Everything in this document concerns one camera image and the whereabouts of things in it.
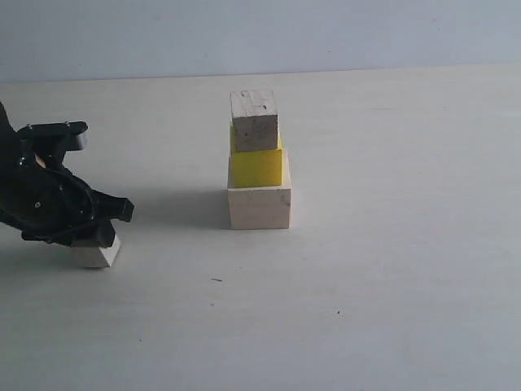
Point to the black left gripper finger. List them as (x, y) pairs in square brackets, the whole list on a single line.
[(98, 235), (111, 207)]

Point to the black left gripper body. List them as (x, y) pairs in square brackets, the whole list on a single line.
[(44, 204)]

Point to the small wooden cube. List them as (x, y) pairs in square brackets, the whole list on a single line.
[(97, 258)]

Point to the large wooden cube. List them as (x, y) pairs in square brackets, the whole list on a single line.
[(257, 208)]

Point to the yellow cube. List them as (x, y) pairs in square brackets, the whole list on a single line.
[(261, 168)]

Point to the medium wooden cube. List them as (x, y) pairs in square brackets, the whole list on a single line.
[(254, 116)]

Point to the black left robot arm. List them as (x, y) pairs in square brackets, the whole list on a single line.
[(6, 134)]

